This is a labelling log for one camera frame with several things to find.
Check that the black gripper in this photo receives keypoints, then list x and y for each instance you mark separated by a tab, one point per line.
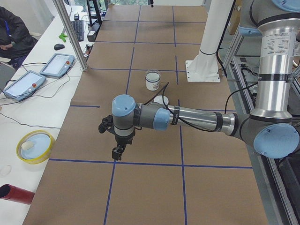
123	139

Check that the white mug lid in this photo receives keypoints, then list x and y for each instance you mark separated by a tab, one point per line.
164	99

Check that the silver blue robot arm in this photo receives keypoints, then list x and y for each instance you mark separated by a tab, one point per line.
269	127

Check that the yellow rimmed blue bowl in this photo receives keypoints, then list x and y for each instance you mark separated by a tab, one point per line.
35	147

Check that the white enamel mug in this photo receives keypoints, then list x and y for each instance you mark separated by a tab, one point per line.
152	85

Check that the far teach pendant tablet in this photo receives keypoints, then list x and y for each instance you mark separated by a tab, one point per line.
58	65

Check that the teach pendant tablet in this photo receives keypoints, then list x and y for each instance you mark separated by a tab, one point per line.
58	65
25	86

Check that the near teach pendant tablet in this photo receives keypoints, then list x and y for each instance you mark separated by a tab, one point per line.
25	86

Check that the clear petri dish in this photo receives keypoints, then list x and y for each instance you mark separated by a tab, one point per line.
5	170

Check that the red cylinder tube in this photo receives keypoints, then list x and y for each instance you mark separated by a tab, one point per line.
16	194

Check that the grey label printer box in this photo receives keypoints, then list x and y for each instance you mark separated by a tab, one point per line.
91	36

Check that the black computer mouse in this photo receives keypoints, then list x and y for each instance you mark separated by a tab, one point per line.
58	47

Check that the green plastic clip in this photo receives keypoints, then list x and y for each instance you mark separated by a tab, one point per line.
63	37

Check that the black keyboard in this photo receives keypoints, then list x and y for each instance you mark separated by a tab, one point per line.
78	27

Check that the person in black jacket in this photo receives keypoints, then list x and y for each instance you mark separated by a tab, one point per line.
15	40

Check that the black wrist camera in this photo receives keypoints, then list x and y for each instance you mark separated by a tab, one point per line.
106	125

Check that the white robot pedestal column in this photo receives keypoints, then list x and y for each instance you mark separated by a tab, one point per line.
204	67

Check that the aluminium frame post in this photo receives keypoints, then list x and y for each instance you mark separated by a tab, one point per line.
59	4

